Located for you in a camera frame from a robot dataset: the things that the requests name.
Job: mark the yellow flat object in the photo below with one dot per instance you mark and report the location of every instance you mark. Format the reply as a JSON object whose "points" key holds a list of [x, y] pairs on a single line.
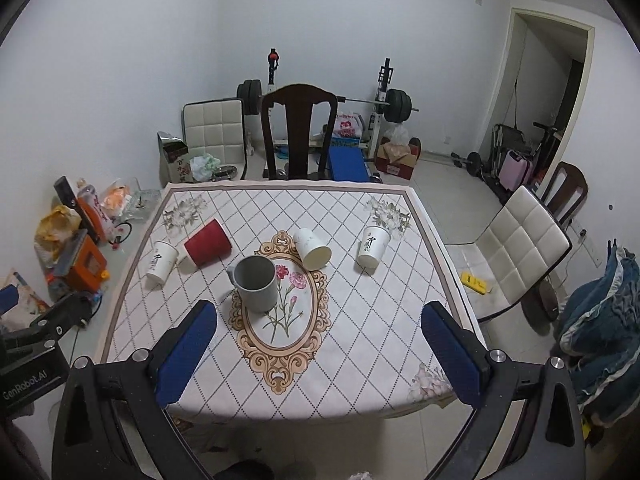
{"points": [[475, 283]]}

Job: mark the blue clothes pile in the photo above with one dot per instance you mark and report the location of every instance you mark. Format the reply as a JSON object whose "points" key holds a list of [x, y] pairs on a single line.
{"points": [[602, 320]]}

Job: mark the red paper cup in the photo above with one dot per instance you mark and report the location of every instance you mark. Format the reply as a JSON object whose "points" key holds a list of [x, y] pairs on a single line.
{"points": [[207, 250]]}

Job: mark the red cardboard box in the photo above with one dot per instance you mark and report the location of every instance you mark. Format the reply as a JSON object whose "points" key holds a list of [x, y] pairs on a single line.
{"points": [[397, 161]]}

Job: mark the floral diamond pattern tablecloth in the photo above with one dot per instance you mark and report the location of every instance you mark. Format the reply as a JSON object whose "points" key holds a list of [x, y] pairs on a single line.
{"points": [[320, 340]]}

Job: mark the colourful printed book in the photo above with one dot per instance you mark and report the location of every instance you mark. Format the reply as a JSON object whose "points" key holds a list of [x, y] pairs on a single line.
{"points": [[20, 296]]}

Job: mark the blue weight bench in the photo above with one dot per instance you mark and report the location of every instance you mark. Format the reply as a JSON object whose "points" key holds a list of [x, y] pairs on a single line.
{"points": [[346, 162]]}

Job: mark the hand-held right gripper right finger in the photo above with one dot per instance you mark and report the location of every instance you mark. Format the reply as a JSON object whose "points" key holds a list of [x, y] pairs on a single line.
{"points": [[452, 355]]}

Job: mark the dark wooden chair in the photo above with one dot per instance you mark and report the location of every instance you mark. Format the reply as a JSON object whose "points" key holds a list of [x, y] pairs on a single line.
{"points": [[567, 192], [298, 130]]}

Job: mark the orange box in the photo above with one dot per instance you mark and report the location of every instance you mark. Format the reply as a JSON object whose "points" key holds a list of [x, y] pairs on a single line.
{"points": [[86, 262]]}

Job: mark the clear plastic bottle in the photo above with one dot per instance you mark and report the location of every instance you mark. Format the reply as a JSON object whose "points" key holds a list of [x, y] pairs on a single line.
{"points": [[88, 193]]}

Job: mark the silver printed box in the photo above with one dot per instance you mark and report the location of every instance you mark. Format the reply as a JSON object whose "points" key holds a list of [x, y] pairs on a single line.
{"points": [[172, 158]]}

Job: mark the white padded chair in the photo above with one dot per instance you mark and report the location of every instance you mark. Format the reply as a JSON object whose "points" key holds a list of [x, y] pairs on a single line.
{"points": [[215, 132], [515, 250]]}

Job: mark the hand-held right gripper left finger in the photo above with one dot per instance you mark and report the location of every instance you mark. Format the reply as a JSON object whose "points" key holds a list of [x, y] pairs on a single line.
{"points": [[187, 355]]}

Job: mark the grey mug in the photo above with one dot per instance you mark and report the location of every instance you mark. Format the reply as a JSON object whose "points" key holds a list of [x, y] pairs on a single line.
{"points": [[256, 285]]}

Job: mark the glass ashtray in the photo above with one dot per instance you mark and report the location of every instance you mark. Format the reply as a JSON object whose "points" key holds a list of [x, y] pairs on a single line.
{"points": [[141, 205]]}

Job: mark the clear plastic bag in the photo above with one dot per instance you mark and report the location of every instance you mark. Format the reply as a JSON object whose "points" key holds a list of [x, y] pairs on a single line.
{"points": [[398, 135]]}

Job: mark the red and white plastic bag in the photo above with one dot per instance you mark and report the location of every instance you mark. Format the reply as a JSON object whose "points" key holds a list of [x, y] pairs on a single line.
{"points": [[348, 125]]}

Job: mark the black barbell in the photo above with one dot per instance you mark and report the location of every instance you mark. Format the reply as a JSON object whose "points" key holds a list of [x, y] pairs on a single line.
{"points": [[397, 105]]}

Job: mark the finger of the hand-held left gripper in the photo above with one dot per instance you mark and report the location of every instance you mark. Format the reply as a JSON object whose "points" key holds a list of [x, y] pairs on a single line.
{"points": [[65, 311]]}

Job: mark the plain white paper cup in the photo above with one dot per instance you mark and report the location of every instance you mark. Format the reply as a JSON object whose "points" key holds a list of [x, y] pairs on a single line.
{"points": [[311, 255]]}

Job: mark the green plastic bag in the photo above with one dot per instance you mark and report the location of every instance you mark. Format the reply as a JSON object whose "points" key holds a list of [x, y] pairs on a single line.
{"points": [[205, 166]]}

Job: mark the white squat rack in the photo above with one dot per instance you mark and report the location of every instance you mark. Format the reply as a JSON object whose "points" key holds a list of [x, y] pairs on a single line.
{"points": [[382, 105]]}

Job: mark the yellow plastic bag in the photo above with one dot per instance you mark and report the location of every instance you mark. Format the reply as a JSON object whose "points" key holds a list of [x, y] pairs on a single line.
{"points": [[54, 227]]}

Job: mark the white paper cup black print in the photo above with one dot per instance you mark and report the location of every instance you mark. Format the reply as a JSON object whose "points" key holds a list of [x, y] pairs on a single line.
{"points": [[372, 252], [161, 263]]}

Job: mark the orange snack bag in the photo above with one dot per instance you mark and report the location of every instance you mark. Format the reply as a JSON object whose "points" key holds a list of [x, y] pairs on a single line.
{"points": [[116, 196]]}

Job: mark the pink suitcase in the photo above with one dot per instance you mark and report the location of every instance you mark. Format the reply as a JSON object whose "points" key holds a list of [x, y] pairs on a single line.
{"points": [[515, 170]]}

